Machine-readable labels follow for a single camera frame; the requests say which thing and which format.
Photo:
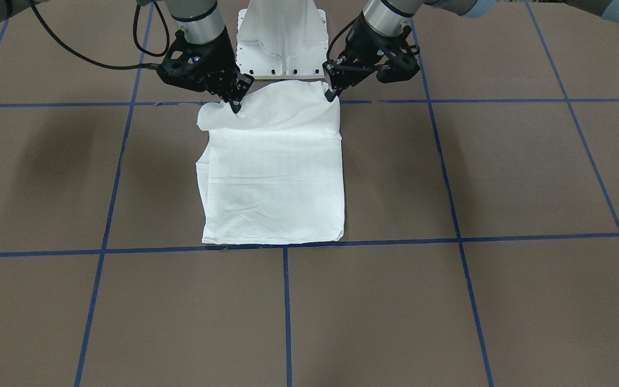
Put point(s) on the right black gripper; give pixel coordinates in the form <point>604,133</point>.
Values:
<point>220,60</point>

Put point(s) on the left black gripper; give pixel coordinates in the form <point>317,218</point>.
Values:
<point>361,49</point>

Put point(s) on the white printed t-shirt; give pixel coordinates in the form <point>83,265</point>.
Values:
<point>271,174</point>

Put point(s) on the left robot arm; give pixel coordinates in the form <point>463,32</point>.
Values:
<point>517,53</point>

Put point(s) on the white camera mast with base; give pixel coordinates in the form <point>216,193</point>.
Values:
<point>282,40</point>

